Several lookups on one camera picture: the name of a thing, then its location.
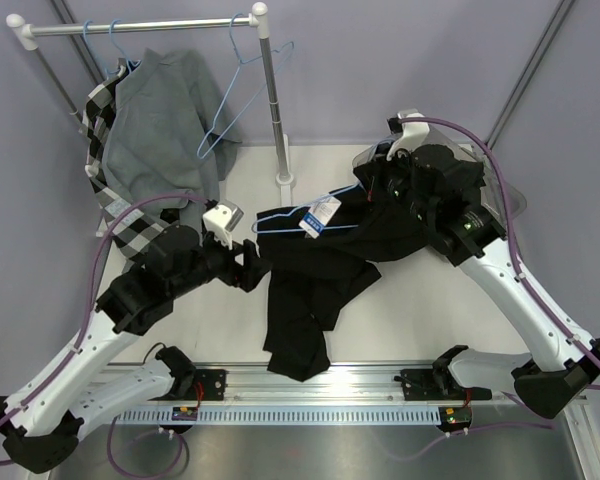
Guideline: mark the plain black shirt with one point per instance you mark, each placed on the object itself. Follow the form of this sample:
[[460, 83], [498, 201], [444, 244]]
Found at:
[[313, 279]]

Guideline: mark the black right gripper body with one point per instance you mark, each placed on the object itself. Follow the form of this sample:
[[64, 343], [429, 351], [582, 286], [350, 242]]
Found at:
[[392, 180]]

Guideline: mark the clear plastic bin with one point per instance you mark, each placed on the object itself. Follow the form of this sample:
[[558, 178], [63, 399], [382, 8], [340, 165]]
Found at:
[[501, 199]]

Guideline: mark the blue hanger of checked shirt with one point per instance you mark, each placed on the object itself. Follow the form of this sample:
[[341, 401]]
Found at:
[[102, 67]]

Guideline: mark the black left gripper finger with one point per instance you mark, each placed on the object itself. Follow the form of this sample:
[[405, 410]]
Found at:
[[251, 274], [246, 249]]

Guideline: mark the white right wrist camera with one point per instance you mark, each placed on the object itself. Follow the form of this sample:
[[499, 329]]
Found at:
[[411, 132]]

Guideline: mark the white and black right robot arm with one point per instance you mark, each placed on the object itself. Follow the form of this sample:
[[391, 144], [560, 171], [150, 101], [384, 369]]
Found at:
[[444, 194]]

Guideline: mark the blue hanger of black shirt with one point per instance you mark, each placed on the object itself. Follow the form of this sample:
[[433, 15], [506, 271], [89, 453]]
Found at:
[[316, 217]]

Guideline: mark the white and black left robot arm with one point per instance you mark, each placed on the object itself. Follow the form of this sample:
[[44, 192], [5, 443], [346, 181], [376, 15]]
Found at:
[[43, 423]]

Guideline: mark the white slotted cable duct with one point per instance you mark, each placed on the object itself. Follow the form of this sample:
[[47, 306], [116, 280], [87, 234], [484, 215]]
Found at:
[[282, 415]]

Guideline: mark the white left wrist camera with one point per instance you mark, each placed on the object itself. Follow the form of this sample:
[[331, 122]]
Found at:
[[220, 220]]

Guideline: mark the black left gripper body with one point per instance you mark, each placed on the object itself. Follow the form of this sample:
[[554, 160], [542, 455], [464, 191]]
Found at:
[[217, 261]]

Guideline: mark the metal clothes rack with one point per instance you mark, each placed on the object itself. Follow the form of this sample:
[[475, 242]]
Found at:
[[258, 19]]

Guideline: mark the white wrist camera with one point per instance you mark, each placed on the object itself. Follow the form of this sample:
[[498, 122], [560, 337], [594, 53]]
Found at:
[[220, 220], [411, 132]]

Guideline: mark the black white checked shirt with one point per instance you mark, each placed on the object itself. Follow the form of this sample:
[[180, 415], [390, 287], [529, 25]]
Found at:
[[138, 228]]

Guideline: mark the grey shirt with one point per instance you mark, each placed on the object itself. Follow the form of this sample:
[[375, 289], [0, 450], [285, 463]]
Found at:
[[171, 135]]

